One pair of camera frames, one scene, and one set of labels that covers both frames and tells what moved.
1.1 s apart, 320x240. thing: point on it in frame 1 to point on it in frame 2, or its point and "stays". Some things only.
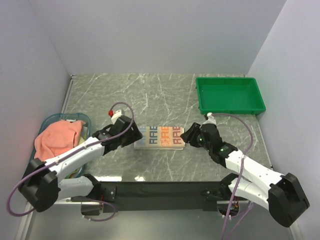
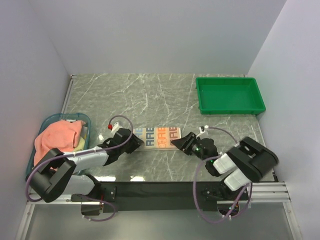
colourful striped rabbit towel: x=161 y=138 stays
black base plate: x=163 y=196 stays
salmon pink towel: x=57 y=138 stays
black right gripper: x=188 y=135 to x=185 y=142
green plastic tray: x=233 y=95 stays
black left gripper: x=136 y=134 to x=136 y=142
